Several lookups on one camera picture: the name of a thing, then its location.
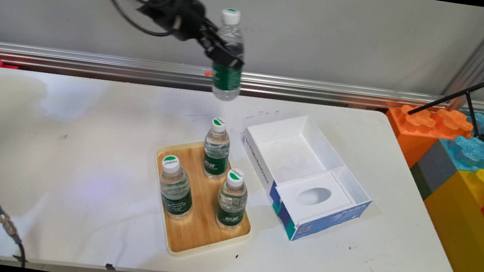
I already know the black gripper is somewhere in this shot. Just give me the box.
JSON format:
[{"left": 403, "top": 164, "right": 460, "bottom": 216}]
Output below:
[{"left": 133, "top": 0, "right": 253, "bottom": 70}]

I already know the clear water bottle green label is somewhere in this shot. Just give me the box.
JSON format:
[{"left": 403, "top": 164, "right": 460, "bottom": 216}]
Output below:
[
  {"left": 214, "top": 167, "right": 251, "bottom": 232},
  {"left": 208, "top": 7, "right": 251, "bottom": 103},
  {"left": 154, "top": 153, "right": 199, "bottom": 222},
  {"left": 200, "top": 116, "right": 234, "bottom": 182}
]

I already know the white and blue cardboard box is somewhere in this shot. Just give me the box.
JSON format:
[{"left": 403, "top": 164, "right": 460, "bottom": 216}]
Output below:
[{"left": 230, "top": 108, "right": 382, "bottom": 251}]

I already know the wooden tray with cream rim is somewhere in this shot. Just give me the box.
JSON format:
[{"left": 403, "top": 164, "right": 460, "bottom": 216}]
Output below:
[{"left": 144, "top": 135, "right": 262, "bottom": 266}]

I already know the orange giant building block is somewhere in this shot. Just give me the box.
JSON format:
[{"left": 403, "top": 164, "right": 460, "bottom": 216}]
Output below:
[{"left": 379, "top": 102, "right": 476, "bottom": 176}]

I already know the grey giant building block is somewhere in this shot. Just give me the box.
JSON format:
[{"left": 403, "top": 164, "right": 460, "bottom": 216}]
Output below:
[{"left": 406, "top": 136, "right": 462, "bottom": 204}]

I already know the blue giant building block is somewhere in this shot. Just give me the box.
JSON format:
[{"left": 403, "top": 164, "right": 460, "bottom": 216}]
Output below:
[{"left": 437, "top": 108, "right": 484, "bottom": 173}]

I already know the aluminium rail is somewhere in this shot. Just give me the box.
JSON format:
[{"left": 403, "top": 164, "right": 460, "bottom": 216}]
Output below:
[{"left": 0, "top": 42, "right": 484, "bottom": 126}]

